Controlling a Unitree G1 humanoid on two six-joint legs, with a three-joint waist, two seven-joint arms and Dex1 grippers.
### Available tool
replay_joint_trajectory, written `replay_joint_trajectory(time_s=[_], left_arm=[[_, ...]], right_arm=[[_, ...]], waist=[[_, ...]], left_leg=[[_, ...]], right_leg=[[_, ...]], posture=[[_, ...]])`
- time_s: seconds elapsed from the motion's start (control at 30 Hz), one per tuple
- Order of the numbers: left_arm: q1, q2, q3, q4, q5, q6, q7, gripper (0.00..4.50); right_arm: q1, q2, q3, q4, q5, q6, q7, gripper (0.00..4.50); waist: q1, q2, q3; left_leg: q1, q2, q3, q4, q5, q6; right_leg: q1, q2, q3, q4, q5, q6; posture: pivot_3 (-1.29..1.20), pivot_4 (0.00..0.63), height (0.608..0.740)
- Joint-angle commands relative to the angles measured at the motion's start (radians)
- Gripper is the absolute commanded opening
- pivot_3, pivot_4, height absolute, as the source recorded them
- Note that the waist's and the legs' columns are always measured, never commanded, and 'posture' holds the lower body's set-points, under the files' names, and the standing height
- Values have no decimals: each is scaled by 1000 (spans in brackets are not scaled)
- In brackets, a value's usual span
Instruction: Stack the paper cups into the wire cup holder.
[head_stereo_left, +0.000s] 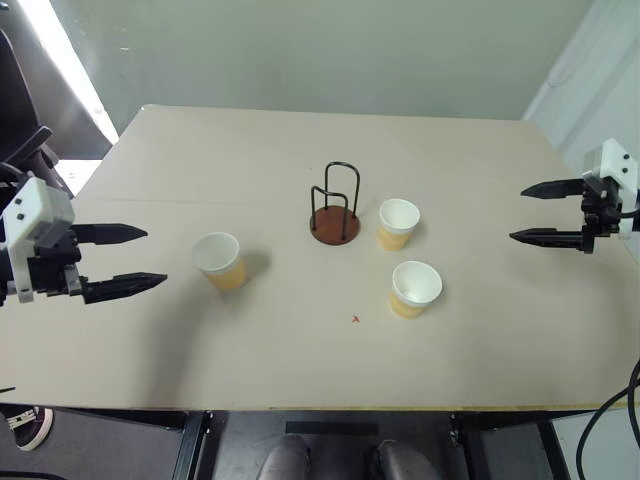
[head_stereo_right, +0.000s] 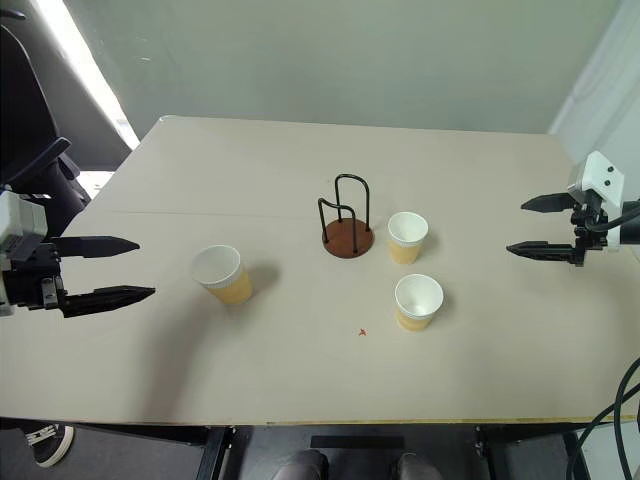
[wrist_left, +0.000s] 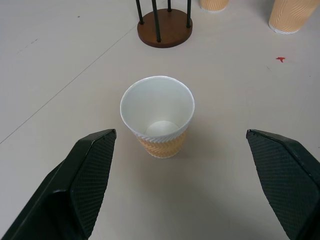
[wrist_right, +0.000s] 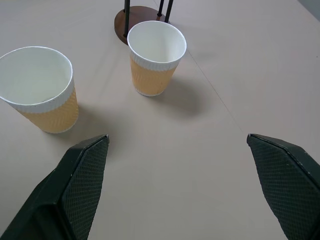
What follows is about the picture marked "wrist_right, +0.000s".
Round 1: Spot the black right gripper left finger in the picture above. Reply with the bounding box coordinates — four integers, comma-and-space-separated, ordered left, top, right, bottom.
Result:
0, 134, 110, 240

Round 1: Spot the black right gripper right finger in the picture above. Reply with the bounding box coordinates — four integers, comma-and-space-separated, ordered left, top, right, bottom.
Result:
246, 133, 320, 240

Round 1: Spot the orange ribbed paper cup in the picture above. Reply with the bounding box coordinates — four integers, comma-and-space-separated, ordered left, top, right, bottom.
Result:
126, 20, 188, 98
0, 45, 80, 134

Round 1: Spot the brown round stand with rods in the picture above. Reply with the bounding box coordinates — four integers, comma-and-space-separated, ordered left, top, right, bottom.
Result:
114, 0, 174, 46

